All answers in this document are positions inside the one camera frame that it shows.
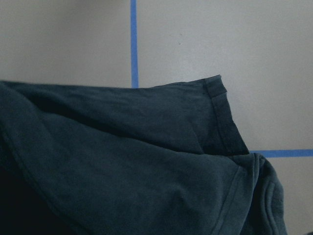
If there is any black printed t-shirt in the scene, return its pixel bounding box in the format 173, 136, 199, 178
0, 75, 287, 235

